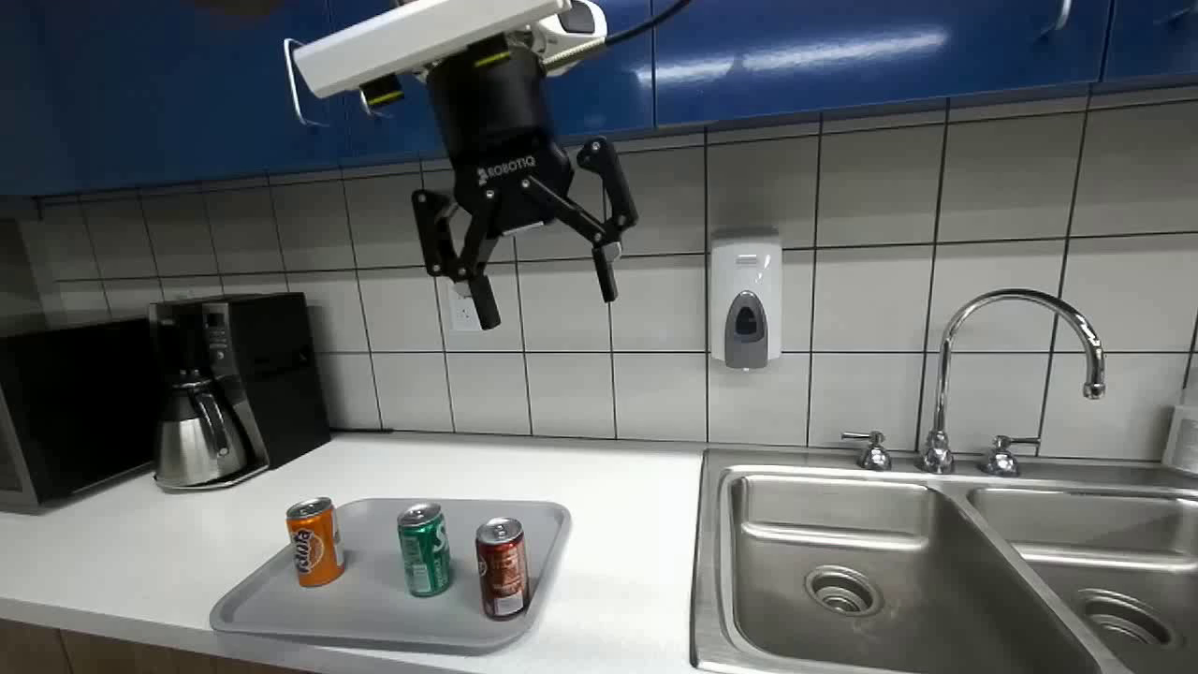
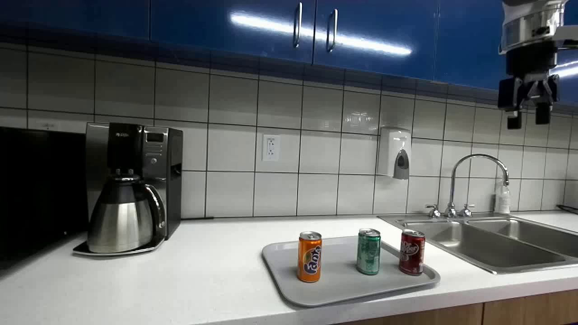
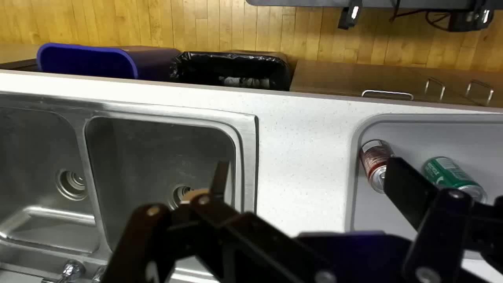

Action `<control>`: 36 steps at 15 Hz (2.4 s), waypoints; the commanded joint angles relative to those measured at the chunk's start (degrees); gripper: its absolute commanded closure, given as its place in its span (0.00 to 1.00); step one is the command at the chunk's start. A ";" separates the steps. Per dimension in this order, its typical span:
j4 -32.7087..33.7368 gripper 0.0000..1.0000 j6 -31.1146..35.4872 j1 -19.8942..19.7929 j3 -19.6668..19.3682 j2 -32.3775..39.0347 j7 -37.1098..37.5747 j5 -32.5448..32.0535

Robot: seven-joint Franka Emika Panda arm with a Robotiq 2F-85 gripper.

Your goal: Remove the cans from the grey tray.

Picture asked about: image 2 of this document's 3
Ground white wall power outlet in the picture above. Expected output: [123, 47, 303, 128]
[262, 135, 280, 162]

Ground blue upper cabinets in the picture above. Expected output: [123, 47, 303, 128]
[0, 0, 578, 106]

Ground orange soda can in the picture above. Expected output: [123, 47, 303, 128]
[298, 231, 322, 283]

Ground chrome sink faucet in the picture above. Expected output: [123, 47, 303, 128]
[425, 151, 511, 220]

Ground steel coffee maker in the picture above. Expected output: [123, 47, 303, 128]
[74, 122, 182, 258]

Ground white wall soap dispenser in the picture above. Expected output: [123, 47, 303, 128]
[376, 128, 412, 178]

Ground wooden lower cabinets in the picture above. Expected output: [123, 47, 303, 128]
[341, 290, 578, 325]

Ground clear soap bottle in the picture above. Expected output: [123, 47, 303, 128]
[495, 184, 511, 213]

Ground red soda can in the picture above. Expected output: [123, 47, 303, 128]
[399, 229, 426, 276]

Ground stainless steel double sink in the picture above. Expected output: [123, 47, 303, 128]
[390, 218, 574, 274]

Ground green soda can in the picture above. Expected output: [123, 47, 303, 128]
[356, 229, 381, 276]

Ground black microwave oven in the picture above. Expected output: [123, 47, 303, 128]
[0, 126, 89, 265]

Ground grey plastic tray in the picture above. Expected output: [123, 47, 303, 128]
[262, 236, 441, 307]

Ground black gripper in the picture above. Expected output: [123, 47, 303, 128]
[497, 41, 558, 130]

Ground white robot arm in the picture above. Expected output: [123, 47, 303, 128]
[497, 0, 578, 130]

